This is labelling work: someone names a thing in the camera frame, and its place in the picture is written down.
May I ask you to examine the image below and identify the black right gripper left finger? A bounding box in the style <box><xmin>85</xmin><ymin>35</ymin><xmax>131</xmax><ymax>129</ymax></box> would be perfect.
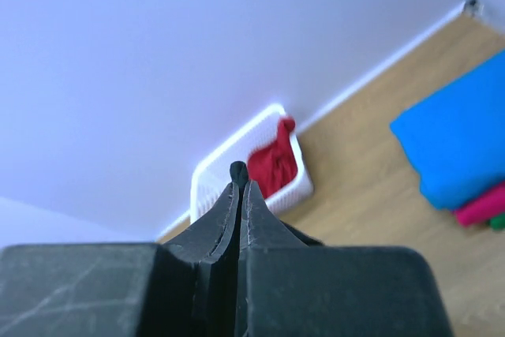
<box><xmin>1</xmin><ymin>183</ymin><xmax>240</xmax><ymax>336</ymax></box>

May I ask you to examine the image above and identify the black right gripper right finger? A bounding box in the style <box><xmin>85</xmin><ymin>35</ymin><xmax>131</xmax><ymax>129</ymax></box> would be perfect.
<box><xmin>236</xmin><ymin>182</ymin><xmax>453</xmax><ymax>336</ymax></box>

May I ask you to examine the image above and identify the black t shirt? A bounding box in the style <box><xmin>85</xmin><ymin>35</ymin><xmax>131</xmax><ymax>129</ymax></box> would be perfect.
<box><xmin>230</xmin><ymin>161</ymin><xmax>323</xmax><ymax>246</ymax></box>

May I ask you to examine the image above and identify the white plastic basket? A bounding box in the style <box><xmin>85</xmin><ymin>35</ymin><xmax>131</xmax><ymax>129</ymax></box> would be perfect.
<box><xmin>189</xmin><ymin>103</ymin><xmax>313</xmax><ymax>223</ymax></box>

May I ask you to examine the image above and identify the red t shirt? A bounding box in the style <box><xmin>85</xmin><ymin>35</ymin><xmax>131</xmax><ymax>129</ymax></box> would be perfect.
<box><xmin>246</xmin><ymin>117</ymin><xmax>297</xmax><ymax>199</ymax></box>

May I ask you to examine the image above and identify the folded green t shirt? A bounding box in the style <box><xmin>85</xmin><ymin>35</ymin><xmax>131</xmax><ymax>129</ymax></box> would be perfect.
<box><xmin>488</xmin><ymin>213</ymin><xmax>505</xmax><ymax>230</ymax></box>

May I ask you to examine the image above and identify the folded pink t shirt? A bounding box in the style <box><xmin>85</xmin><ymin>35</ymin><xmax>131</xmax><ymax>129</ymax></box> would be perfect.
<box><xmin>453</xmin><ymin>182</ymin><xmax>504</xmax><ymax>227</ymax></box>

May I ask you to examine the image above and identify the folded blue t shirt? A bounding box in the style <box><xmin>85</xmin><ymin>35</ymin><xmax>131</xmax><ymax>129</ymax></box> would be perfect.
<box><xmin>390</xmin><ymin>52</ymin><xmax>504</xmax><ymax>209</ymax></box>

